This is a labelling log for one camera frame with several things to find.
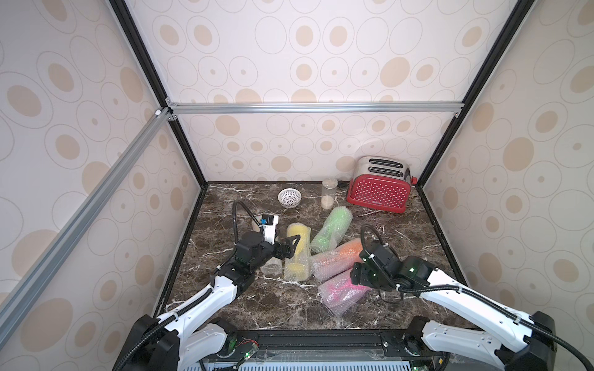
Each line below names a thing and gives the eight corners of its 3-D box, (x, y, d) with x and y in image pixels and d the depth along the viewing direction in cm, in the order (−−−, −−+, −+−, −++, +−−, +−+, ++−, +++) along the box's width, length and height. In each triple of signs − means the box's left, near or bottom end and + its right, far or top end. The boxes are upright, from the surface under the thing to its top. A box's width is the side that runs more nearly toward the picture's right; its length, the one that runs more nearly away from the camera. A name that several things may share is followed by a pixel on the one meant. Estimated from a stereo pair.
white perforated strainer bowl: (278, 208, 112) (277, 201, 108) (279, 195, 118) (278, 188, 114) (301, 208, 112) (302, 201, 108) (302, 195, 118) (302, 188, 114)
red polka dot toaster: (346, 207, 113) (353, 180, 98) (348, 180, 125) (354, 152, 110) (402, 215, 110) (417, 187, 95) (398, 186, 122) (411, 158, 107)
